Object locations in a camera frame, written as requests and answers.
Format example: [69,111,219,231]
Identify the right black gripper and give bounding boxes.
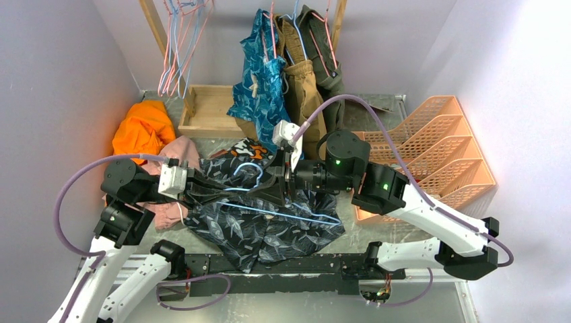
[246,146,356,207]

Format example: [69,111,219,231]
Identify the dark leaf print shorts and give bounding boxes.
[183,153,347,274]

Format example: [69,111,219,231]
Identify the light blue wire hanger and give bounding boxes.
[217,162,342,226]

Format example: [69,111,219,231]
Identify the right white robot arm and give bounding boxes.
[249,130,500,281]

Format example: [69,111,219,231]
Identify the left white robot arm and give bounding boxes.
[50,154,232,322]

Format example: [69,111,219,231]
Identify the orange camouflage shorts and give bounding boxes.
[210,138,273,162]

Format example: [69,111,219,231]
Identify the brown hanging shorts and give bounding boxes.
[274,15,327,159]

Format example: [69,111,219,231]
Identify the blue leaf print shorts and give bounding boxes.
[228,9,291,153]

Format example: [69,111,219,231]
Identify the dark green hanging shorts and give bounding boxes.
[298,5,347,135]

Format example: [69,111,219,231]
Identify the wooden clothes rack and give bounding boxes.
[138,0,349,139]

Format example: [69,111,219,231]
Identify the orange garment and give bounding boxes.
[112,100,176,155]

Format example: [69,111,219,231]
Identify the peach plastic file organizer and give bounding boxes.
[356,96,496,209]

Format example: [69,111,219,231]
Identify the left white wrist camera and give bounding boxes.
[158,164,188,199]

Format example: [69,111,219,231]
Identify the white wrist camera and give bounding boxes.
[272,120,302,171]
[158,164,188,199]

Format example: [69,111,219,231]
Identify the pink drawstring shorts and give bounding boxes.
[142,136,199,230]

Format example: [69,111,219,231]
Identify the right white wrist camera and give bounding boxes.
[272,120,302,171]

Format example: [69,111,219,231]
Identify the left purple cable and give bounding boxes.
[53,153,170,323]

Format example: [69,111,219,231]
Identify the empty wire hangers bunch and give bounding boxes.
[158,0,214,99]

